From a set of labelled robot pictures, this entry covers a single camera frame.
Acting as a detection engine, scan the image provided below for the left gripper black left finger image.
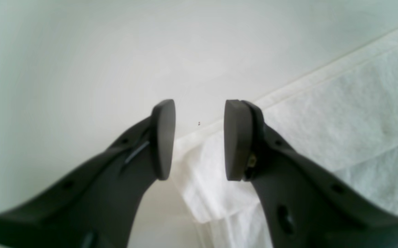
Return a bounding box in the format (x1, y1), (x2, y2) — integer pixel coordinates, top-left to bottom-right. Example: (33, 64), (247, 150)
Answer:
(0, 99), (176, 248)

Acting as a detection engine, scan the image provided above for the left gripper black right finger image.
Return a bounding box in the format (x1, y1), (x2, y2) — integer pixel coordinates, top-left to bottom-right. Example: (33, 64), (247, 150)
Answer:
(224, 100), (398, 248)

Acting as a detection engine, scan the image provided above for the white printed T-shirt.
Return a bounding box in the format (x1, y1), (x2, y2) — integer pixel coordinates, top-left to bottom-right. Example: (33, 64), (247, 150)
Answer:
(170, 29), (398, 248)

